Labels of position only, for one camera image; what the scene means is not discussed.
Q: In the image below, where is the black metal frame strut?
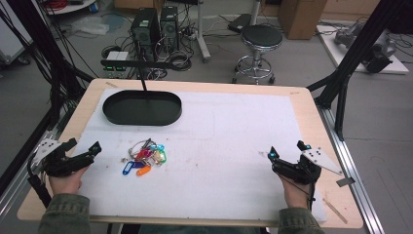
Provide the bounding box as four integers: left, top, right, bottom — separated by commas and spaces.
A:
306, 0, 413, 142
0, 0, 95, 132

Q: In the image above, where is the aluminium rail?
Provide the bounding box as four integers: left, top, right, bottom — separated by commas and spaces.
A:
317, 106, 386, 234
0, 106, 71, 216

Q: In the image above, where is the white table leg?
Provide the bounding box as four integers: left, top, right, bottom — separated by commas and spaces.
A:
194, 0, 212, 63

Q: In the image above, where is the white power supply box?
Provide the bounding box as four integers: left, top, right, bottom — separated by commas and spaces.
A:
103, 51, 130, 79

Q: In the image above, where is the black oval tray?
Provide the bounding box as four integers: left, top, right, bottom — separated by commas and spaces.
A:
101, 89, 183, 127

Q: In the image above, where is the person's right hand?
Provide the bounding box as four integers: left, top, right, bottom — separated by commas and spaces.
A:
280, 175, 314, 211

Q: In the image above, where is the small black computer tower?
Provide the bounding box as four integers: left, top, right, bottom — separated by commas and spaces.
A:
159, 5, 180, 53

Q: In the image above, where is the grey tape piece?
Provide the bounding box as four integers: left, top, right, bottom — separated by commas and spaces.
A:
335, 176, 357, 188

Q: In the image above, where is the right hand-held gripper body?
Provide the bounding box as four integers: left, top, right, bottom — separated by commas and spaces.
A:
271, 147, 344, 186

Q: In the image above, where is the person's left hand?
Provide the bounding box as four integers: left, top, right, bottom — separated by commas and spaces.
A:
48, 165, 90, 197

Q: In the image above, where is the black flat case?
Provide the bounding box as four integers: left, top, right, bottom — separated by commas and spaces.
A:
226, 13, 253, 34

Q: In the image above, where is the clear plastic bag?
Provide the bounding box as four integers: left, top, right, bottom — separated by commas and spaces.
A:
70, 16, 111, 36

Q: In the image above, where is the key ring with coloured tags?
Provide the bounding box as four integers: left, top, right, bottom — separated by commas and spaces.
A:
122, 137, 168, 177

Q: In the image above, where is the large black computer tower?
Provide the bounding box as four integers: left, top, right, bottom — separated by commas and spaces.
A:
131, 7, 161, 62

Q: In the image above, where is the black round stool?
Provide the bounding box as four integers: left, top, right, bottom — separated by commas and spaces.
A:
231, 24, 284, 86

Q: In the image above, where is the white round table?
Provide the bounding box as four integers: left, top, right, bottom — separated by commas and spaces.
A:
44, 0, 97, 16

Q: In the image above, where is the cardboard box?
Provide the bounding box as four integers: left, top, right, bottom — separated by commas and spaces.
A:
278, 0, 328, 41

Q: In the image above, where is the black bar on thin stand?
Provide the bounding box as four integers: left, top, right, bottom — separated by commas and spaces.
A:
99, 58, 177, 93

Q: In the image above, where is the white foam mat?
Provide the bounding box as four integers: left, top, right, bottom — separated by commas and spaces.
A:
68, 88, 328, 224

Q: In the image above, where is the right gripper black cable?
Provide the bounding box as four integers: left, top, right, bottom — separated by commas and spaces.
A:
278, 165, 318, 212

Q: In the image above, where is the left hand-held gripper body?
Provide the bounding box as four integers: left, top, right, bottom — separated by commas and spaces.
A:
31, 137, 95, 178

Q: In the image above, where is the white board with grey device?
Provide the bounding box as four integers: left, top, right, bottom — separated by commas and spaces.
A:
316, 21, 410, 76

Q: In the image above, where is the coil of black cables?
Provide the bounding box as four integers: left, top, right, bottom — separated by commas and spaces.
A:
168, 51, 193, 72

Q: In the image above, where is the thin wooden stick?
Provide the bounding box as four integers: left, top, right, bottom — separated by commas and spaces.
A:
322, 197, 349, 225

